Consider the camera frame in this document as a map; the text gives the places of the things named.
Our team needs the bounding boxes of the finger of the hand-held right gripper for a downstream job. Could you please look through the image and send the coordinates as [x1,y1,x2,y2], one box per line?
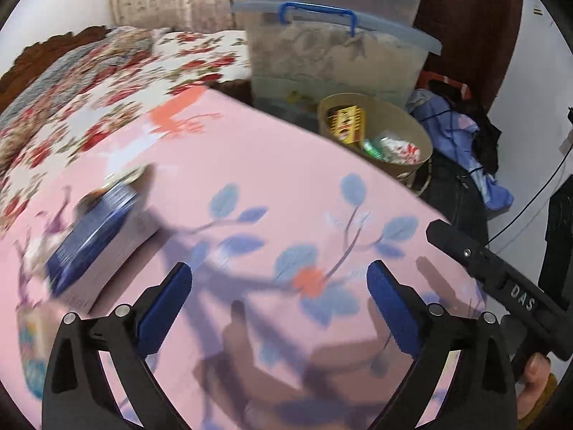
[425,220,502,285]

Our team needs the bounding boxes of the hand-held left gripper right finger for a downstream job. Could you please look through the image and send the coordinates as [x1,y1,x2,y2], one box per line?
[366,260,520,430]

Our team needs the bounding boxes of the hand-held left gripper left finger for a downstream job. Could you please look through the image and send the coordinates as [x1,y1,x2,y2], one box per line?
[42,261,194,430]

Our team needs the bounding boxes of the blue and white carton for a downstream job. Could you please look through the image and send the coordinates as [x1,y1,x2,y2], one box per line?
[45,175,162,314]

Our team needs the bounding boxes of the beige round bin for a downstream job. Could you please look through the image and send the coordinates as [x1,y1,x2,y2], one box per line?
[317,93,434,184]

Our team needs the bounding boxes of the white and red wrapper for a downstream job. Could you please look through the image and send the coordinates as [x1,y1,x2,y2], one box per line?
[374,132,422,165]

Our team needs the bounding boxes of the crushed green plastic bottle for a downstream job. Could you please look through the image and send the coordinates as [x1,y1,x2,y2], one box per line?
[360,137,386,158]

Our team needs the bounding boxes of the yellow snack packet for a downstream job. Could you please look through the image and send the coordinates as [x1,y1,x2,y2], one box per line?
[326,104,368,145]

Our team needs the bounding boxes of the person's right hand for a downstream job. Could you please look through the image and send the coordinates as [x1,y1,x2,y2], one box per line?
[518,353,558,419]

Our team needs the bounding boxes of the dark pants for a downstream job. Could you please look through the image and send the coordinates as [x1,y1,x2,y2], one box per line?
[421,152,491,252]

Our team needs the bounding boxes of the dark cloth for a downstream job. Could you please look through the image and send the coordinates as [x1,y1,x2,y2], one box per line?
[544,179,573,310]

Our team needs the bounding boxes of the black cloth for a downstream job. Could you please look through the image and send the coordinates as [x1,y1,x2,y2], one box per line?
[457,99,502,175]

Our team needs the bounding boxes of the pile of clothes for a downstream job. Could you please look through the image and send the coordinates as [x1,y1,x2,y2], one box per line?
[405,87,515,210]

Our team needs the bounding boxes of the red cloth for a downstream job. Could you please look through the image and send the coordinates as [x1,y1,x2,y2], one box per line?
[423,71,473,99]

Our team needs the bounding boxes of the pink printed blanket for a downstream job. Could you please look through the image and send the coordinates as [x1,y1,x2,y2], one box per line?
[0,85,488,430]

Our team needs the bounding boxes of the dark brown door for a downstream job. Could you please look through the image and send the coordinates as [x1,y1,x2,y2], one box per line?
[412,0,524,113]

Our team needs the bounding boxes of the blue-lid clear storage box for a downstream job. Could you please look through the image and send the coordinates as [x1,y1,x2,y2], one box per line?
[230,0,443,117]

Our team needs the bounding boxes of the floral bedsheet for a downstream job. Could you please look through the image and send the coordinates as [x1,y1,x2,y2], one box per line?
[0,30,251,234]

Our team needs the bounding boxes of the patterned quilt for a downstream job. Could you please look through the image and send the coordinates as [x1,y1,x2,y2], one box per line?
[0,27,157,126]

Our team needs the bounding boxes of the carved wooden headboard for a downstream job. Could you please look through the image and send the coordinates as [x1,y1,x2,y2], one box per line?
[0,26,112,108]

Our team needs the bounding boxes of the black cable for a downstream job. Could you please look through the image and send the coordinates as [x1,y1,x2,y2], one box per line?
[486,107,573,247]

